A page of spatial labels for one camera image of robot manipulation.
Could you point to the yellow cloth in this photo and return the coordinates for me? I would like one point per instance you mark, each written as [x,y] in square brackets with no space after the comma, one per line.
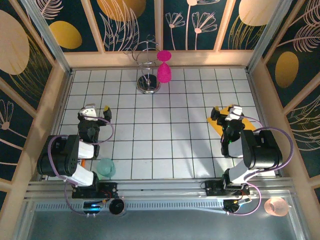
[213,123]

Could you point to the pink wine glass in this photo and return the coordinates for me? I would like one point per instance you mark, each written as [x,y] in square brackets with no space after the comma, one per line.
[163,73]

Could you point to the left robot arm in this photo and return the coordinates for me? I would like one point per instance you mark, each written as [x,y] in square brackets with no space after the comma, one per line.
[62,155]

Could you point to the black electronics module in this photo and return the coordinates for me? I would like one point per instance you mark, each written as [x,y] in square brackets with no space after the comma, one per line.
[92,206]
[233,205]

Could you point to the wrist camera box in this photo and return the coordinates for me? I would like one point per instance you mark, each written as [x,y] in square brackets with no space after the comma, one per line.
[89,110]
[235,111]

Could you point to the black round knob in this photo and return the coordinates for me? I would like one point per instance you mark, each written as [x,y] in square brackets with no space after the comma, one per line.
[116,206]

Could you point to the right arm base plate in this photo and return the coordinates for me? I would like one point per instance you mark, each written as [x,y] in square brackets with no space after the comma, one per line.
[212,187]

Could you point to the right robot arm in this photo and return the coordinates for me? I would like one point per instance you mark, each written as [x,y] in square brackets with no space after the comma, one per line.
[262,150]

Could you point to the aluminium corner post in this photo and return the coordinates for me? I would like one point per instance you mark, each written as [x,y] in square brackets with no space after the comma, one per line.
[272,32]
[46,32]

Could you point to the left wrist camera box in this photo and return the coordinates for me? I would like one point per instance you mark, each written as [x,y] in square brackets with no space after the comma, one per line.
[89,110]

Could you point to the slotted metal vent strip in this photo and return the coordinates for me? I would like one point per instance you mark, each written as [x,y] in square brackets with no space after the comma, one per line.
[162,205]

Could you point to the aluminium mounting rail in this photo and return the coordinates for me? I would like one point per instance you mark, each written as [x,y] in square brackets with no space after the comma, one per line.
[160,185]

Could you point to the colourful snack packet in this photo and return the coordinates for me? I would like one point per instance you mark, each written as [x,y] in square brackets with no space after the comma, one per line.
[82,163]

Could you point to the green translucent cup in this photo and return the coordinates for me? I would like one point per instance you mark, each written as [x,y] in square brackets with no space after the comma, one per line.
[106,167]

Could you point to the pink translucent cup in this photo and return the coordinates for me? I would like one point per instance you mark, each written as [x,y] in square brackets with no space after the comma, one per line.
[275,206]

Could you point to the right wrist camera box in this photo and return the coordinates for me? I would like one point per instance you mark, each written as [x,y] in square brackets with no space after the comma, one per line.
[235,111]

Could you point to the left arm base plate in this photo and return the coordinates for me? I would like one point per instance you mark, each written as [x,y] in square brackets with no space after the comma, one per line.
[110,188]

